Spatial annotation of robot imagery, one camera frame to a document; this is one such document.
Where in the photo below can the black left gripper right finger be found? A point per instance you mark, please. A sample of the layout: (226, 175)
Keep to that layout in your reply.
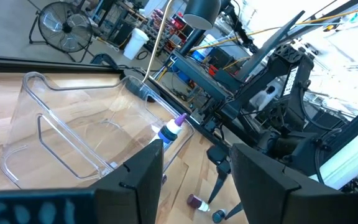
(291, 205)

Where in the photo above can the black table clamp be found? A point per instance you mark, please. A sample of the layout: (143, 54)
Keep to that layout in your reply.
(102, 59)

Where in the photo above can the small purple food coloring bottle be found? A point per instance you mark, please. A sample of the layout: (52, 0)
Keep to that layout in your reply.
(196, 202)

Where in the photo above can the clear plastic bin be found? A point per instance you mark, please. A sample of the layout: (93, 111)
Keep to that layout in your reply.
(73, 109)

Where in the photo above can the large purple food coloring bottle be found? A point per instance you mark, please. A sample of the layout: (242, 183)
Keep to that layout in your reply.
(168, 133)

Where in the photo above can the black floor fan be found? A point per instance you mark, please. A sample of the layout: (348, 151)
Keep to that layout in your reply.
(65, 28)

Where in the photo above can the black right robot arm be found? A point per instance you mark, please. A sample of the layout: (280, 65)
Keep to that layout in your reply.
(291, 81)

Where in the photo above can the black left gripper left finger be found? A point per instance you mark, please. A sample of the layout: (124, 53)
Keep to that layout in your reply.
(73, 208)

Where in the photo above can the small black food coloring bottle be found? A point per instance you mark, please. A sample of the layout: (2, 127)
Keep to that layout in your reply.
(218, 216)

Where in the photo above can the white plastic bucket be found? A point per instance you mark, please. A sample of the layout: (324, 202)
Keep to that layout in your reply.
(135, 43)

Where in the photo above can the cluttered storage shelf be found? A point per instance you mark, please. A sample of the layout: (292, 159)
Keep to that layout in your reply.
(166, 28)

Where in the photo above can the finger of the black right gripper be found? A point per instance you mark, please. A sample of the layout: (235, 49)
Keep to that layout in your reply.
(233, 211)
(219, 168)

